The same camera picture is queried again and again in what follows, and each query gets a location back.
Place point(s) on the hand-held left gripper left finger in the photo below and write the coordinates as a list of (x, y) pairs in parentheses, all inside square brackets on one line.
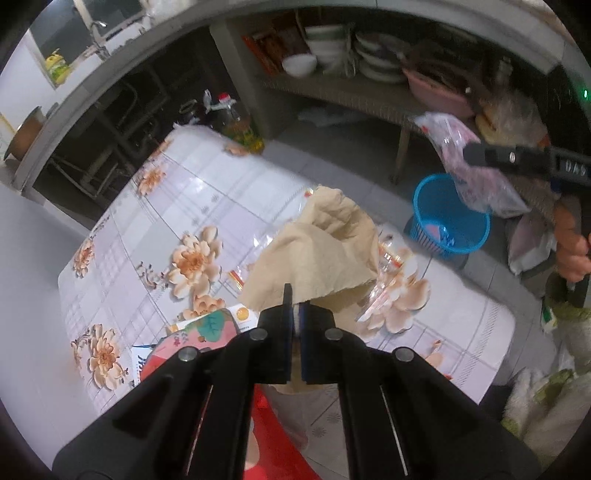
[(287, 325)]

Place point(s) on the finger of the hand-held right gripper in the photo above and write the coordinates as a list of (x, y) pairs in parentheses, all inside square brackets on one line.
[(503, 158)]

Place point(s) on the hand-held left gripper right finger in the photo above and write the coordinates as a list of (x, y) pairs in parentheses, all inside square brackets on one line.
[(305, 332)]

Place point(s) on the clear pink printed plastic bag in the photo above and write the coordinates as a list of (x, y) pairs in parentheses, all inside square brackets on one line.
[(480, 189)]

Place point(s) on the beige cloth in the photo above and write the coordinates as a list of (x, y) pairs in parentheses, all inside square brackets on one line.
[(318, 254)]

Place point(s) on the blue plastic basket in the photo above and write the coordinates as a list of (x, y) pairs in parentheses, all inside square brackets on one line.
[(429, 203)]

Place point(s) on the person's right hand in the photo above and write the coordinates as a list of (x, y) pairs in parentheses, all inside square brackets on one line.
[(572, 254)]

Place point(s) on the yellowish plastic bag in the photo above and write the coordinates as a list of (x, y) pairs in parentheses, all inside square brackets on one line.
[(512, 120)]

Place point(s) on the red teal printed carton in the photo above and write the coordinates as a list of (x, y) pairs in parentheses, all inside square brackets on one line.
[(203, 332)]

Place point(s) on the white sack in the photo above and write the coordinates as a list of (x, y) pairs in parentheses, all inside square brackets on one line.
[(531, 244)]

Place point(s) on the pink plastic basin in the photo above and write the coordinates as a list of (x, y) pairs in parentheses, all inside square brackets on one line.
[(438, 94)]

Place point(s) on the crushed clear plastic bottle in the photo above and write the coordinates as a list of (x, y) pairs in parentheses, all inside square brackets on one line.
[(392, 277)]

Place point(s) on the red plastic bag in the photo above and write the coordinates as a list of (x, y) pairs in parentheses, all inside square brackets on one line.
[(272, 443)]

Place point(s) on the floral tablecloth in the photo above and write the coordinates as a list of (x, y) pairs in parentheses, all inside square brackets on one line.
[(217, 194)]

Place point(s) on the stack of white plates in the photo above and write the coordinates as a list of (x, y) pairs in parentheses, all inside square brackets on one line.
[(381, 57)]

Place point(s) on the grey wicker shelf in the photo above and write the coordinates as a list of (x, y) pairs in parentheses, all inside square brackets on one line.
[(332, 94)]

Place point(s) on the oil bottle with red cap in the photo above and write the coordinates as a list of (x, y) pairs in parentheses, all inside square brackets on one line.
[(238, 122)]

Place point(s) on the stack of white bowls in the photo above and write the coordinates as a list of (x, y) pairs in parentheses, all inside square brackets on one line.
[(328, 44)]

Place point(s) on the white bowl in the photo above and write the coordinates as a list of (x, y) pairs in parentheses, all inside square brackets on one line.
[(300, 64)]

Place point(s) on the dark glass jar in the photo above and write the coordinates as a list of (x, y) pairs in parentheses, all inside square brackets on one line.
[(189, 110)]

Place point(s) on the white green cloth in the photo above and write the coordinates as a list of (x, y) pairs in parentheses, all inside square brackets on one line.
[(549, 410)]

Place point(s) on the red food packets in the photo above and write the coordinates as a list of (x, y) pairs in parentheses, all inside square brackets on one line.
[(272, 48)]

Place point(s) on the copper pot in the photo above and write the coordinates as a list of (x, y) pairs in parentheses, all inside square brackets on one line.
[(27, 134)]

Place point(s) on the yellow green bottle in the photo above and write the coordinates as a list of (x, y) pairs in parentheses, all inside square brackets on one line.
[(57, 67)]

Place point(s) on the window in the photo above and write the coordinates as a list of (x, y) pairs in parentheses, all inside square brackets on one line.
[(83, 23)]

